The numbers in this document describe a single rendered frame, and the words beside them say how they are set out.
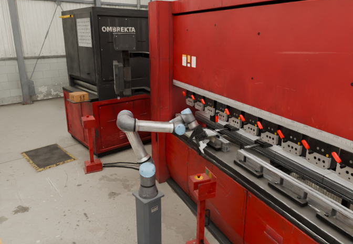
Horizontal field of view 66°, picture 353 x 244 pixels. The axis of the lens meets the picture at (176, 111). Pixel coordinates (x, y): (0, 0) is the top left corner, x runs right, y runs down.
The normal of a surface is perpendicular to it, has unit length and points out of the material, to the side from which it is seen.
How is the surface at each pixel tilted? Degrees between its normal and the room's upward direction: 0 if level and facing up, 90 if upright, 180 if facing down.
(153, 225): 90
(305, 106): 90
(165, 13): 90
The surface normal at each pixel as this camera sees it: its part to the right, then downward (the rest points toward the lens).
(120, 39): 0.24, 0.27
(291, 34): -0.90, 0.12
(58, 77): 0.64, 0.22
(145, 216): -0.09, 0.28
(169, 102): 0.44, 0.26
